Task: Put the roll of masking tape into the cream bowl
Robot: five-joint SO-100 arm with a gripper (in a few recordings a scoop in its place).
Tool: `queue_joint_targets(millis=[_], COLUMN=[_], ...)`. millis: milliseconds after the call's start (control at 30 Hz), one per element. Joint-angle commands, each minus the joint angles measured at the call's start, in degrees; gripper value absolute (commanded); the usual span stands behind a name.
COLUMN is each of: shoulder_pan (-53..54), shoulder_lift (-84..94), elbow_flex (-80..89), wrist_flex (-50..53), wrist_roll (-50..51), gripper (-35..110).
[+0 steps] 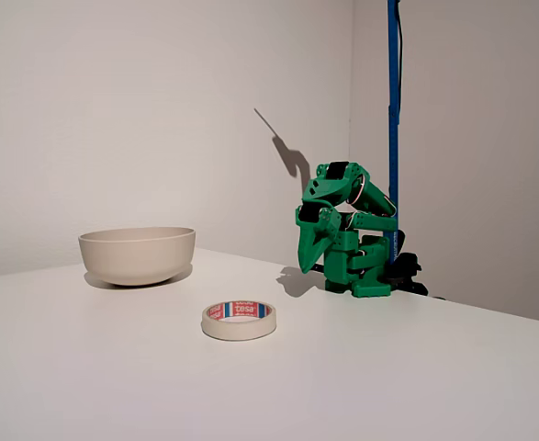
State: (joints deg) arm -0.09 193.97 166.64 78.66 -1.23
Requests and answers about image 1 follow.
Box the beige masking tape roll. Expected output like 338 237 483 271
200 300 278 342

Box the blue metal pole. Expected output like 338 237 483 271
386 0 402 266

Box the beige round bowl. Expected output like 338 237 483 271
77 226 197 288

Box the black cable on pole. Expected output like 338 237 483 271
396 0 406 111

